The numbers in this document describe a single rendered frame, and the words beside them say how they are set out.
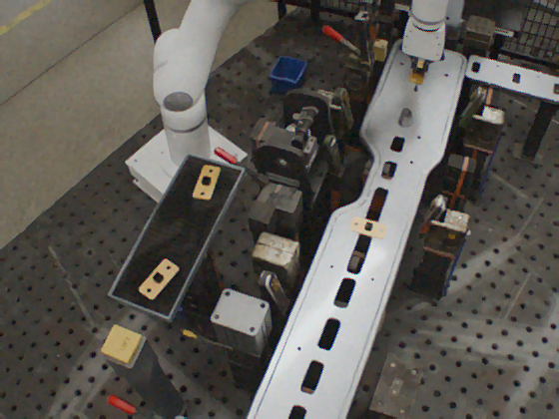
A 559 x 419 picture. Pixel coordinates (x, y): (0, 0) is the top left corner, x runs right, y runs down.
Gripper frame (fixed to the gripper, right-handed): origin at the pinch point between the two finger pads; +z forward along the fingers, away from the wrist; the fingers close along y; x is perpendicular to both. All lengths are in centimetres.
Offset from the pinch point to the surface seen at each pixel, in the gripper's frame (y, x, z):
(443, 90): 7.2, 2.6, 9.1
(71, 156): -155, 6, 109
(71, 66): -191, 61, 110
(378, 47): -12.7, 6.2, 2.8
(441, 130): 9.6, -11.9, 9.0
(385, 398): 15, -85, 6
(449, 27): 4.0, 26.5, 6.3
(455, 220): 18.6, -41.0, 4.6
